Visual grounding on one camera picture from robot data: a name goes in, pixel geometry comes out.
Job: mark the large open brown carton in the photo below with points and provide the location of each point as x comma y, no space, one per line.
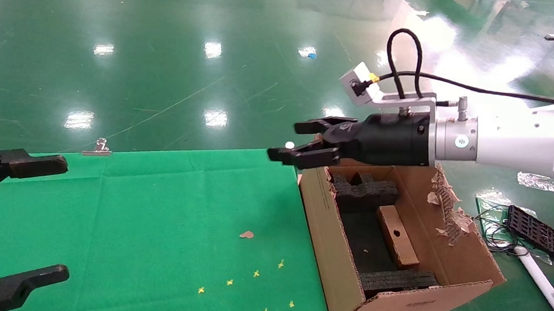
329,247

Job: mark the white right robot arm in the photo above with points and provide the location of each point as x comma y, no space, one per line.
517,143

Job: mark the small brown cardboard scrap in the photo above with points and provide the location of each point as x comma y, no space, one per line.
246,234

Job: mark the notched black foam block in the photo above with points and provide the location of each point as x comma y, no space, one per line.
367,193

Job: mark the layered black foam block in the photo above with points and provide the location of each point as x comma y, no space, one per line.
395,282

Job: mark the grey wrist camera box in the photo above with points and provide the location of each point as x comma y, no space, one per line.
355,78

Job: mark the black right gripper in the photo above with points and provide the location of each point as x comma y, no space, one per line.
385,138

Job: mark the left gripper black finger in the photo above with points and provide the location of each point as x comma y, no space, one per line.
28,163
9,288

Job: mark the small white round object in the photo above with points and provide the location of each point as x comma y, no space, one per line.
289,145

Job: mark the black perforated plastic tray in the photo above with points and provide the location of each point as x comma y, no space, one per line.
539,235

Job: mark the silver binder clip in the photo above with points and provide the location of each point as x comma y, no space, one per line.
98,149

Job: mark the green table cloth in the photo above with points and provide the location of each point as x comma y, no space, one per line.
131,223

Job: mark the long cardboard box with hole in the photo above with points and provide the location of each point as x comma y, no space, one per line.
404,251

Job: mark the grey metal camera bracket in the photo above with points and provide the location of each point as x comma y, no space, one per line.
407,102

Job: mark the crumpled clear plastic bag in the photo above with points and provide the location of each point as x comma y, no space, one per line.
541,182

